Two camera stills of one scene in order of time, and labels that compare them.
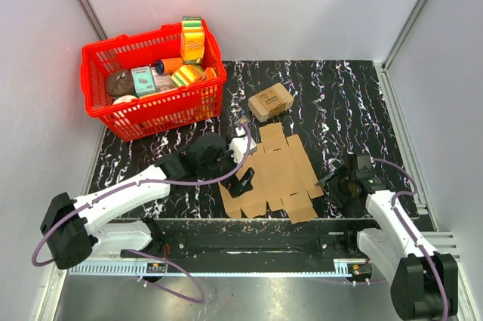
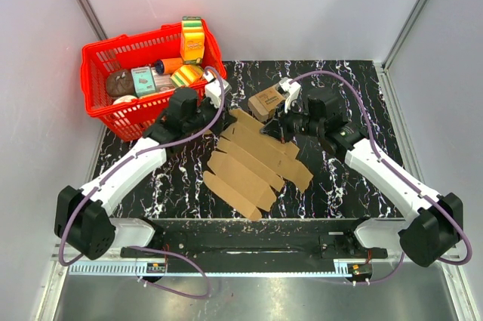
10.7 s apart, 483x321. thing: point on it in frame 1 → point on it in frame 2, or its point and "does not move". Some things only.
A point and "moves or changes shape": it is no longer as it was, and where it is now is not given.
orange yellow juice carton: (192, 40) does not move
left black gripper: (235, 188) → (223, 123)
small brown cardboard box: (270, 102) does not move
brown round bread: (120, 83) does not move
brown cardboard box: (283, 178) moves or changes shape
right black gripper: (337, 196) → (278, 128)
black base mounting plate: (269, 239) does not move
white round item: (124, 99) does not move
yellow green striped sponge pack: (186, 75) does not move
